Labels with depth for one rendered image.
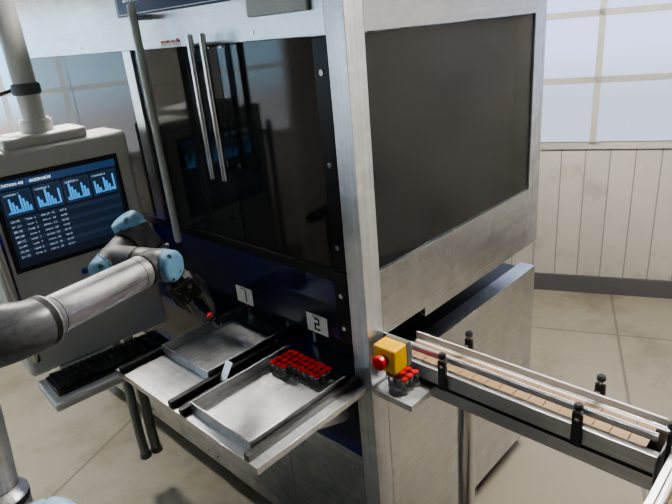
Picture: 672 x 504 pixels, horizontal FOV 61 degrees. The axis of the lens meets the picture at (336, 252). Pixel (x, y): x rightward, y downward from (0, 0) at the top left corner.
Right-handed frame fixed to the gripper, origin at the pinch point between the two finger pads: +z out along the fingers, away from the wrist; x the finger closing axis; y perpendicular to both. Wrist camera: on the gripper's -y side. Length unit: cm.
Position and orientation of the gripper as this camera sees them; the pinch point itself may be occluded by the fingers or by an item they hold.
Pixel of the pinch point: (207, 312)
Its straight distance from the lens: 162.4
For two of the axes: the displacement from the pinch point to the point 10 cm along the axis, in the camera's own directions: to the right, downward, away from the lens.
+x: 7.8, -6.1, 1.3
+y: 3.8, 2.9, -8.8
